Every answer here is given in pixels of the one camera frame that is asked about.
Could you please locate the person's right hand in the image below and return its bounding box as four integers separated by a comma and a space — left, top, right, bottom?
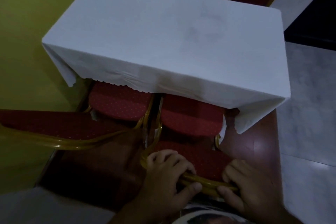
217, 159, 286, 224

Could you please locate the white tablecloth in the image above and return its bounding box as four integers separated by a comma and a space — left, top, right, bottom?
42, 0, 291, 134

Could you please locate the person's left hand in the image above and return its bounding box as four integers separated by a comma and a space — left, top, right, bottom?
131, 149, 203, 217

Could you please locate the cloth covered table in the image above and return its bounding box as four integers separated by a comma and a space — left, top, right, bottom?
42, 0, 291, 134

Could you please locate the person's patterned shirt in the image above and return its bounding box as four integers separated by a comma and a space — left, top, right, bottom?
170, 201, 255, 224

